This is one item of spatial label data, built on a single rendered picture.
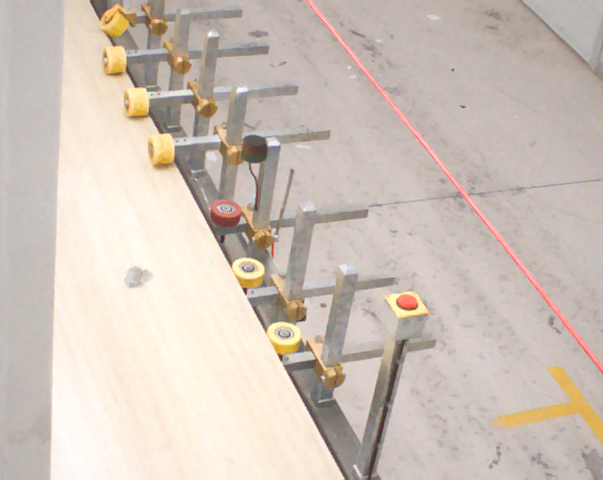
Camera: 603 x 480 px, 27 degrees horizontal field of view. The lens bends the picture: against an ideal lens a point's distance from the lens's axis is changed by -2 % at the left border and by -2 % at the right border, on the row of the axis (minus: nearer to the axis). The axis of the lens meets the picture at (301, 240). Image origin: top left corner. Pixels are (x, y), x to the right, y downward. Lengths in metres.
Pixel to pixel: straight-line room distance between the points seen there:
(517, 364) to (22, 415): 3.36
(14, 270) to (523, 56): 5.47
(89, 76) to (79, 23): 0.34
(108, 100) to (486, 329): 1.65
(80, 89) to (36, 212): 2.72
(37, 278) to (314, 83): 4.74
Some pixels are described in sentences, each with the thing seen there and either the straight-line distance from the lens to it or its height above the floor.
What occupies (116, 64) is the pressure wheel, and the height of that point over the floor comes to 0.95.
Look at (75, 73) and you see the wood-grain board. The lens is 3.94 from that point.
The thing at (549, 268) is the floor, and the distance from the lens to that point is 5.03.
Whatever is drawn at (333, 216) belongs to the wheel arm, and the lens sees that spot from 3.52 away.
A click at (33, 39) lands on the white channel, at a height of 2.35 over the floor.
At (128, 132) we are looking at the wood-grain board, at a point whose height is 0.90.
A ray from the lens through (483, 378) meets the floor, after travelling 4.44.
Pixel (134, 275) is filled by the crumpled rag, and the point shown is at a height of 0.92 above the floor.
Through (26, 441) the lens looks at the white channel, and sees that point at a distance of 1.34.
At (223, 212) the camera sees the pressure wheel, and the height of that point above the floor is 0.90.
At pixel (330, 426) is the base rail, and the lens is 3.11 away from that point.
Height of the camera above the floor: 2.85
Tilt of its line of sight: 36 degrees down
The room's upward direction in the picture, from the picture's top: 10 degrees clockwise
